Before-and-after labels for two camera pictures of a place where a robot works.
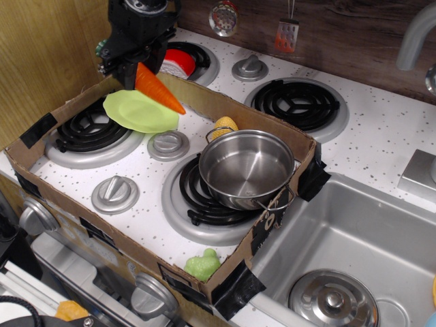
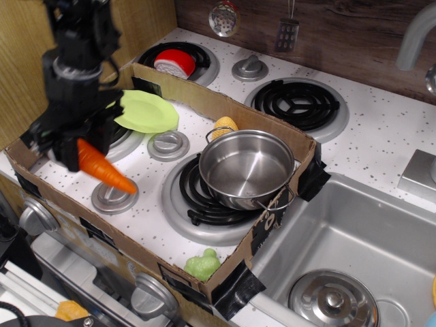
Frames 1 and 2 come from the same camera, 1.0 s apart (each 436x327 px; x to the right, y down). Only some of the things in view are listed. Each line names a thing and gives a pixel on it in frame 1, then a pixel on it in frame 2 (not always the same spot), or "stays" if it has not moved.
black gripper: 136,28 to 75,101
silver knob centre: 168,146 stays
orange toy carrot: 145,77 to 91,162
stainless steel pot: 246,167 stays
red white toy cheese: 178,63 stays
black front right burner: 205,208 stays
